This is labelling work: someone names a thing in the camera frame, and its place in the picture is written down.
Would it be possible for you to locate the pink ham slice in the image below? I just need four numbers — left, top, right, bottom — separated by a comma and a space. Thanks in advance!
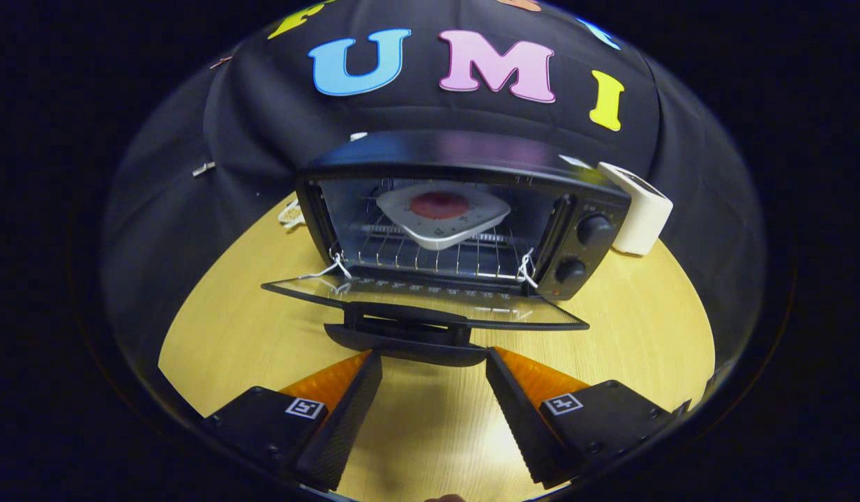
410, 192, 471, 220

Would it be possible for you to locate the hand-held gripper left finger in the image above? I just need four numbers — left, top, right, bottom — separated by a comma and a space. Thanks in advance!
201, 349, 383, 492

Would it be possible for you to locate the cream pop-up toaster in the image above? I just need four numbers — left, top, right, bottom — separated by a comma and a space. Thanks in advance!
597, 162, 674, 256

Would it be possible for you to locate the black toaster oven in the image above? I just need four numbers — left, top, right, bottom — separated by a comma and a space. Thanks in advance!
261, 130, 633, 368

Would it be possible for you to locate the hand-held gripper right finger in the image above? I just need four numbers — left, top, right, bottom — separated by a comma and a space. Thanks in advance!
485, 347, 692, 489

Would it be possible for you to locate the white square plate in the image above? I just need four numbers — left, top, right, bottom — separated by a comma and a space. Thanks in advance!
376, 181, 511, 251

